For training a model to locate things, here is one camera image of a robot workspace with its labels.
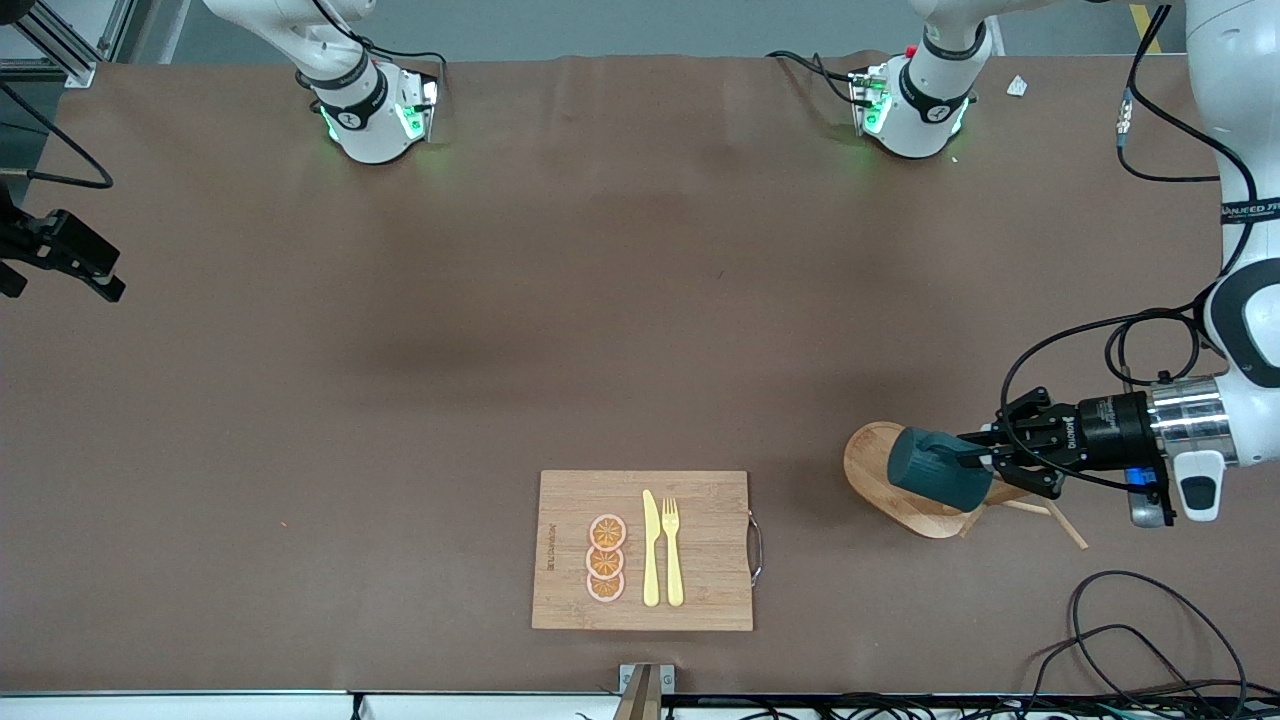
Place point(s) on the teal cup with yellow inside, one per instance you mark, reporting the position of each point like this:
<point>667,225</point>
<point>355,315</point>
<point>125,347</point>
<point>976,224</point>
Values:
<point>930,470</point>

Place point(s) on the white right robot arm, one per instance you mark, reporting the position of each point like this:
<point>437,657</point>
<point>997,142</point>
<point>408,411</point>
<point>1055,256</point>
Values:
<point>370,130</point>

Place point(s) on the yellow plastic knife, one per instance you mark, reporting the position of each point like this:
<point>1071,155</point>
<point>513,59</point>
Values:
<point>651,560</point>

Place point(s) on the toy orange slice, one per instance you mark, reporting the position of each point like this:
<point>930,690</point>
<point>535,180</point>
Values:
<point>607,532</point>
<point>605,589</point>
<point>604,563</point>

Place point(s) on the bamboo cutting board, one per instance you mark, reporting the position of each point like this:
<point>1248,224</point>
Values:
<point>710,560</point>

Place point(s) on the white paper scrap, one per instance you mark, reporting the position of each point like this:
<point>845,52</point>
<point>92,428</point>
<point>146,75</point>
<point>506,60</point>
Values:
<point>1017,86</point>

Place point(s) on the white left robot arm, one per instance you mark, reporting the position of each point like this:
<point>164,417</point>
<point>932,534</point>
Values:
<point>1230,80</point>

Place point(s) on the white table edge rail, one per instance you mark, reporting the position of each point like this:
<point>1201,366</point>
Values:
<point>200,706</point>

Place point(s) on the yellow plastic fork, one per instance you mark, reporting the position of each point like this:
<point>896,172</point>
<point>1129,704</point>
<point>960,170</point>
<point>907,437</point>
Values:
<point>674,570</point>

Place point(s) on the metal table edge bracket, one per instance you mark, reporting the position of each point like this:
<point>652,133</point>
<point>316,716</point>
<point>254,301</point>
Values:
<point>640,690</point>

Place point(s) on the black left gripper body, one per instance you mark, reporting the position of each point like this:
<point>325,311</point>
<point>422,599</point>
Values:
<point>1108,429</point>

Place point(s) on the aluminium frame post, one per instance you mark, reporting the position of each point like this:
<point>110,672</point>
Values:
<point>75,65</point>

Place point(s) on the wooden mug rack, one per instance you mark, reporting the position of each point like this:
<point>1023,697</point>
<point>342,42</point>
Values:
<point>868,465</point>

